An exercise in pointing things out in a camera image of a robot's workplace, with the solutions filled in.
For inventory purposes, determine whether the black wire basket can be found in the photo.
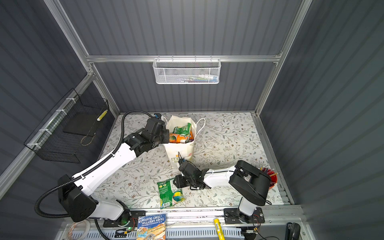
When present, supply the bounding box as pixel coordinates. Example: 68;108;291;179
24;92;111;164

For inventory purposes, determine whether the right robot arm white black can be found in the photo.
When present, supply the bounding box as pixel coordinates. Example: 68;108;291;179
173;159;272;217

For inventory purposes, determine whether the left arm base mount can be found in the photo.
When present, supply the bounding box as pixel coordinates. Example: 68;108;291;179
103;210;146;232

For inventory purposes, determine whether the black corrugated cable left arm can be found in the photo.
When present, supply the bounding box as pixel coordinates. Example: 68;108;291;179
33;110;155;219

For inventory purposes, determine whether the green snack bag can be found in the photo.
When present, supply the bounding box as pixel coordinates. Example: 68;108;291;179
157;178;185;209
173;123;192;136

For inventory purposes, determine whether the white wire mesh basket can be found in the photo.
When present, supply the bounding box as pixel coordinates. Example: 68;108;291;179
153;59;222;85

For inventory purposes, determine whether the paperback book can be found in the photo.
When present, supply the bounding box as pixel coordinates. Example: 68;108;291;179
137;214;167;240

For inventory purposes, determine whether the black pad in basket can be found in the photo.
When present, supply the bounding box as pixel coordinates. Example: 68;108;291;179
63;113;101;137

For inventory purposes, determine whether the red pencil cup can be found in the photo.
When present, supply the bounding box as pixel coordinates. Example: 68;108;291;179
260;168;278;190

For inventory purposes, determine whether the black device bottom right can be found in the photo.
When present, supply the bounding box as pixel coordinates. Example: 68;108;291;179
285;222;301;240

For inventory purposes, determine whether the green snack bag front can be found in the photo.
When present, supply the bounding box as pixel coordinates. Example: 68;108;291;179
157;178;185;209

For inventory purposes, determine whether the yellow marker tube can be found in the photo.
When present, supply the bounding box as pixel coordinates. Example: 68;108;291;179
214;218;225;240

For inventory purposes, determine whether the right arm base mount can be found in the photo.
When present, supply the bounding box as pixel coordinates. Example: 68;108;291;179
224;207;265;225

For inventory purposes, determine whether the orange snack bag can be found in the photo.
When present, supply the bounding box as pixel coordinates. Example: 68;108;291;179
169;134;194;144

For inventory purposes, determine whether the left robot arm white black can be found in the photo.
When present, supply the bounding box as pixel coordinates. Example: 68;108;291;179
59;114;170;223

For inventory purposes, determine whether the white paper bag floral print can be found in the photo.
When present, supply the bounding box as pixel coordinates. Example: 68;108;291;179
163;116;206;169

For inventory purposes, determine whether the yellow item in black basket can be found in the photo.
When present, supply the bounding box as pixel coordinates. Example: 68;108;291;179
97;110;108;122

